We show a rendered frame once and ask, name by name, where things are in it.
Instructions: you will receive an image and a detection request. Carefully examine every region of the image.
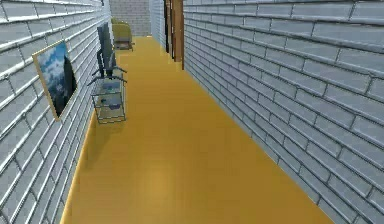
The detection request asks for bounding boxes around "brown wooden room door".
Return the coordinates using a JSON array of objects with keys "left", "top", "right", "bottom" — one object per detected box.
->
[{"left": 163, "top": 0, "right": 186, "bottom": 71}]

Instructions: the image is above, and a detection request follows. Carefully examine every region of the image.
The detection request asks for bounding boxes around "olive green armchair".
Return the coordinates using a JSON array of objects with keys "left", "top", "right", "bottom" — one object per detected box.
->
[{"left": 111, "top": 17, "right": 136, "bottom": 52}]

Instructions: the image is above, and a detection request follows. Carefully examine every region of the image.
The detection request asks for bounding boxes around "black television set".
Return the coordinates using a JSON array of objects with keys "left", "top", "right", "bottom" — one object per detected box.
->
[{"left": 87, "top": 21, "right": 128, "bottom": 87}]

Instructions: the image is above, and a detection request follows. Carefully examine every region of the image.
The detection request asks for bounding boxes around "framed sky landscape picture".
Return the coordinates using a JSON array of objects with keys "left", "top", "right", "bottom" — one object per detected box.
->
[{"left": 31, "top": 39, "right": 79, "bottom": 122}]

